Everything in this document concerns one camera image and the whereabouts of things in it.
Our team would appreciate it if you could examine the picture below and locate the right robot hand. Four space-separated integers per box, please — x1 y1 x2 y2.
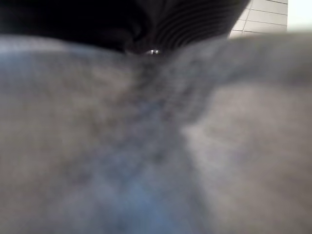
0 0 252 55

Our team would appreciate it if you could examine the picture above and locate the grey garment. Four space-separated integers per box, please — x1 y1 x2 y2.
0 31 312 234

